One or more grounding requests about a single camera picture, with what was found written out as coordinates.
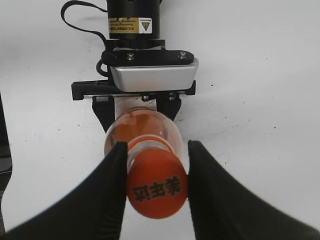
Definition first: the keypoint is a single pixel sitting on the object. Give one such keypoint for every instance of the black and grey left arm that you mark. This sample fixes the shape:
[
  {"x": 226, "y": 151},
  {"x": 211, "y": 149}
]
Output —
[{"x": 132, "y": 20}]

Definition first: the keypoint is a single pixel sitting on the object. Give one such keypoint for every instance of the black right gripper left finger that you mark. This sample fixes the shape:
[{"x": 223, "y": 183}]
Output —
[{"x": 94, "y": 210}]

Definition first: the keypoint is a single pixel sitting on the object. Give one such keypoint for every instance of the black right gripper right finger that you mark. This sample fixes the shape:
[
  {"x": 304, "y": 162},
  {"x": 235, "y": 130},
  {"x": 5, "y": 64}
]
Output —
[{"x": 223, "y": 209}]

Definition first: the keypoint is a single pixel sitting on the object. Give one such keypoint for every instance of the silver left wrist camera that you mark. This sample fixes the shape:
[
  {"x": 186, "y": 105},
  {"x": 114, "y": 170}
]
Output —
[{"x": 152, "y": 70}]

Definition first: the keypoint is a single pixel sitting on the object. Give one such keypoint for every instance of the orange Mirinda soda bottle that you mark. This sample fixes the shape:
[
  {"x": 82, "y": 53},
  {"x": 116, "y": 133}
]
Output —
[{"x": 142, "y": 129}]

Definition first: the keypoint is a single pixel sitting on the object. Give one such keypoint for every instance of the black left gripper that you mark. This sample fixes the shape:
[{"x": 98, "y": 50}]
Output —
[{"x": 104, "y": 107}]

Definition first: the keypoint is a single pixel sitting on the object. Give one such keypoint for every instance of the orange bottle cap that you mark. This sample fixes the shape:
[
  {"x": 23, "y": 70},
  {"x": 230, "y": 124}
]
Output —
[{"x": 157, "y": 184}]

